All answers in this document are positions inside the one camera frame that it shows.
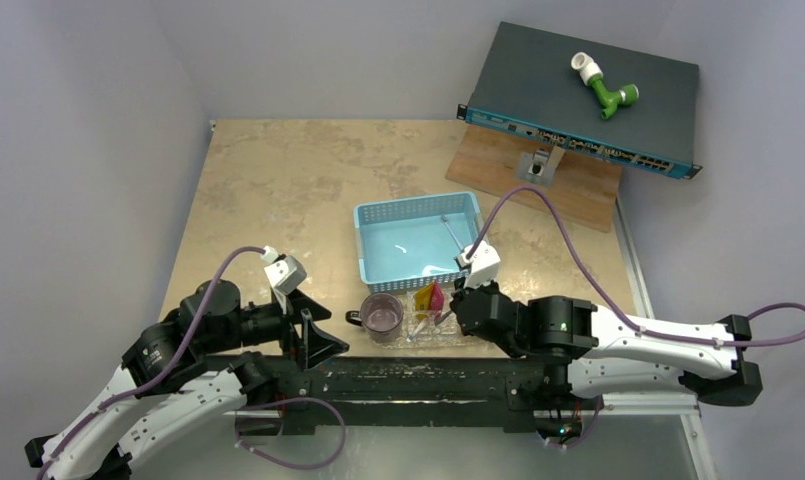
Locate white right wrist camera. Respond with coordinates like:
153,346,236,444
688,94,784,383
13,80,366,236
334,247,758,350
455,240,501,289

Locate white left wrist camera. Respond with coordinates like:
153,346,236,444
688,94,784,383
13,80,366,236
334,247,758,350
260,245,307,315

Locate green white pipe fitting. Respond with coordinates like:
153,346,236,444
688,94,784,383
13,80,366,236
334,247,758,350
570,51,640,120

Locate wooden board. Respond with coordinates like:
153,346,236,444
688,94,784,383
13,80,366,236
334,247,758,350
444,125,623,234

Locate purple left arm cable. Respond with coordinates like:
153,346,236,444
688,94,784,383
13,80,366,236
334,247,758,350
36,246,267,480

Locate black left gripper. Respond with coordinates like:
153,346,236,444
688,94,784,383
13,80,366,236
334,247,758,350
204,284,349,367

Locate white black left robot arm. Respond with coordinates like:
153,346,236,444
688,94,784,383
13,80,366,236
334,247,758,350
25,280,349,479

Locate textured clear oval tray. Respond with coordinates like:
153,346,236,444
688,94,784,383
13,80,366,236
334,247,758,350
374,292,466,350

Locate light blue perforated basket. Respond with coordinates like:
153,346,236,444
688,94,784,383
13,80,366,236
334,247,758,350
353,191,483,293

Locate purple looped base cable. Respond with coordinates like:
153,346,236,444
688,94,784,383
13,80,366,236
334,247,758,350
234,395,347,471

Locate dark grey network switch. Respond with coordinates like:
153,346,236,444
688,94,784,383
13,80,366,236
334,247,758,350
456,22,702,180

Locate grey metal camera mount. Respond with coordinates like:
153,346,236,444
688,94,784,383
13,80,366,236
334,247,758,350
515,147,566,187

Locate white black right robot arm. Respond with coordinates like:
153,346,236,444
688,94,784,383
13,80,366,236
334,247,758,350
450,280,763,407

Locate purple mug black handle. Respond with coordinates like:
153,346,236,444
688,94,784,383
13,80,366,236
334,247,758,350
344,293,404,344

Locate black metal base frame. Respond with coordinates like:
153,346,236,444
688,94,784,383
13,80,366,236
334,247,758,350
196,355,615,436

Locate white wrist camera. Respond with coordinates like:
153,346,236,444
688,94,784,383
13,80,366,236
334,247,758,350
260,245,307,315
455,240,501,289

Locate pink toothpaste tube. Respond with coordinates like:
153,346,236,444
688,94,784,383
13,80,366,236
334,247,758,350
428,282,445,320

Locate clear textured square dish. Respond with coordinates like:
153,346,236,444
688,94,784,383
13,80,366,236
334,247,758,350
405,284,452,343

